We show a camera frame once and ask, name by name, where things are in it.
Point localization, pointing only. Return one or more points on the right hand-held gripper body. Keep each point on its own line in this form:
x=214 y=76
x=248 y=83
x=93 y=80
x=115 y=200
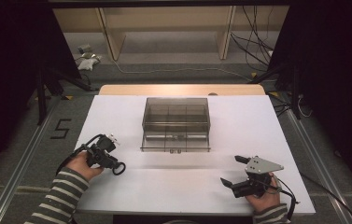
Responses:
x=262 y=166

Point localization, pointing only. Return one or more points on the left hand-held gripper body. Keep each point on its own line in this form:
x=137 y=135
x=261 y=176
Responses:
x=100 y=158

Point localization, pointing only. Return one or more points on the transparent grey drawer cabinet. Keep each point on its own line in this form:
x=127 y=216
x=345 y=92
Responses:
x=176 y=102

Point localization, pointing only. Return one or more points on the person's left hand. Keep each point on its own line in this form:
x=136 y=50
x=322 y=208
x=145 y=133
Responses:
x=79 y=165

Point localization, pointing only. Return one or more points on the person's right hand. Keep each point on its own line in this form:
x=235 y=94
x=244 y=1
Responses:
x=264 y=202

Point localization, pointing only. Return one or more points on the white board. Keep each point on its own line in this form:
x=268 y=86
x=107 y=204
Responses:
x=226 y=124

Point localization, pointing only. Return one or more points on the black metal stand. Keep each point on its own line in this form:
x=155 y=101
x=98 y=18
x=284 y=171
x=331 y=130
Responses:
x=41 y=102
x=295 y=93

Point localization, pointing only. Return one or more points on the white crumpled cloth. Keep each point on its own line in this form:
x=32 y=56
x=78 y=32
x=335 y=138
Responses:
x=87 y=64

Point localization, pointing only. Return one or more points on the wooden table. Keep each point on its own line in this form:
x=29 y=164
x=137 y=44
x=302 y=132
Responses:
x=164 y=89

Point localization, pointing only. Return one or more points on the small grey box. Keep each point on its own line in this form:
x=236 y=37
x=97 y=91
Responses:
x=85 y=48

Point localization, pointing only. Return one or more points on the black curtain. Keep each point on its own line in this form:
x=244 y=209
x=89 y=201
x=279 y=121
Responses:
x=335 y=62
x=8 y=62

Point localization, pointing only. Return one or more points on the aluminium floor rail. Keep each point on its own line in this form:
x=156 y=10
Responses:
x=320 y=169
x=11 y=186

